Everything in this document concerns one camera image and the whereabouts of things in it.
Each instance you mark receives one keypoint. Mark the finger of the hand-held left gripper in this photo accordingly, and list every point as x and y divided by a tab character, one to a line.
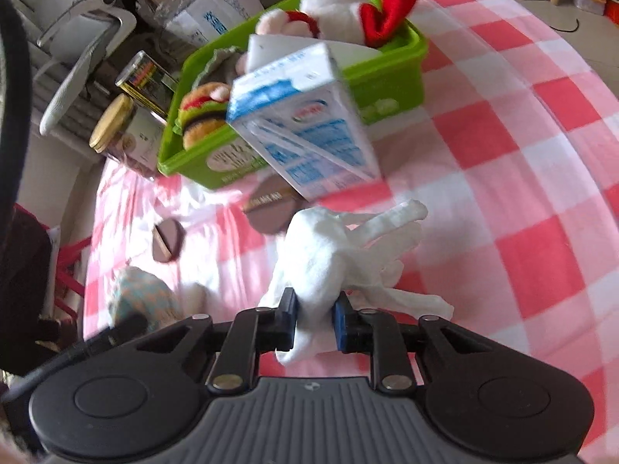
128	326

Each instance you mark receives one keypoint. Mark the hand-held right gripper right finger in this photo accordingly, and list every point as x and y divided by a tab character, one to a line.
341	323

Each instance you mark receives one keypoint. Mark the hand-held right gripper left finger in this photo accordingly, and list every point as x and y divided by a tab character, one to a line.
289	320

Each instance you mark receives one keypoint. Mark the blue and white milk carton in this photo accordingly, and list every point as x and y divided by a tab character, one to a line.
309	130

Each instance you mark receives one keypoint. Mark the burger plush toy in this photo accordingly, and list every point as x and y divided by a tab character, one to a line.
203	113

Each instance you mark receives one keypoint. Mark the green plastic bin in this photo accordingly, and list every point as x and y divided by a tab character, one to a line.
391	77

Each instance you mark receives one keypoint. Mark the white foam block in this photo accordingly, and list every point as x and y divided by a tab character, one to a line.
271	51

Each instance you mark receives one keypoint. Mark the white plush with red hat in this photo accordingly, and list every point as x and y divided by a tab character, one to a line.
338	14

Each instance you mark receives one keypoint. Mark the checkered pastel plush toy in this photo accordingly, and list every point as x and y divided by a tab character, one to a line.
140	297

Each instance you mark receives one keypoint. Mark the red metal stool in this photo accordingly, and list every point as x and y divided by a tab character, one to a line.
67	261

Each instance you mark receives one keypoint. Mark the small brown round cookie toy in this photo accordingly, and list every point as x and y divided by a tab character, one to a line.
168	240

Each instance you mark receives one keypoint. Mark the large brown round cookie toy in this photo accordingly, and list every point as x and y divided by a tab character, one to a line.
271	208

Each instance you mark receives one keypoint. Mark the glass jar with gold lid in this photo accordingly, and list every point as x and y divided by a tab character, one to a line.
123	135

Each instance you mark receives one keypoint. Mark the pink checked tablecloth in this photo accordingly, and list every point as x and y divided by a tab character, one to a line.
508	179

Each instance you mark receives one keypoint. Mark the dark printed tin can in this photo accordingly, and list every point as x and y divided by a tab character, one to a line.
145	84

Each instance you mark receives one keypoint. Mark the white mesh office chair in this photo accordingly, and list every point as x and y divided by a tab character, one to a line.
82	63

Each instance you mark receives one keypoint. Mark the white paper bag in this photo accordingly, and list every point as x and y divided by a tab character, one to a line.
222	9

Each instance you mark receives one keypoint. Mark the clear plastic bag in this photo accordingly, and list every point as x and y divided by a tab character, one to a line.
181	2

